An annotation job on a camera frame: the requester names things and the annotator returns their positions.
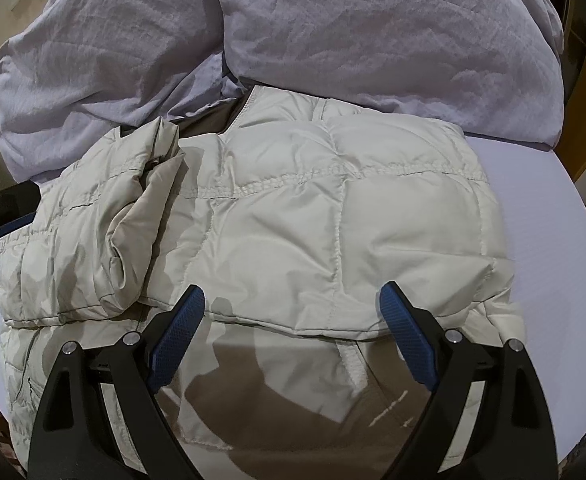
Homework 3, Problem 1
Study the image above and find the lavender pillow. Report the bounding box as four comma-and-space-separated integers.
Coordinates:
208, 0, 566, 148
0, 0, 246, 183

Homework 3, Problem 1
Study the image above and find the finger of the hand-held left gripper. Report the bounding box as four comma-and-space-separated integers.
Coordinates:
0, 182, 41, 247

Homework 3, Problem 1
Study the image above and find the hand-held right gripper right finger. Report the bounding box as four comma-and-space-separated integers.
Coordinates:
379, 281, 560, 480

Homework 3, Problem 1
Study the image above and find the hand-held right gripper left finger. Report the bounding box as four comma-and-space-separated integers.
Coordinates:
27, 284, 206, 480

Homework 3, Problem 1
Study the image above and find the cream puffer jacket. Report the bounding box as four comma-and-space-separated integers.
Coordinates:
0, 85, 526, 480

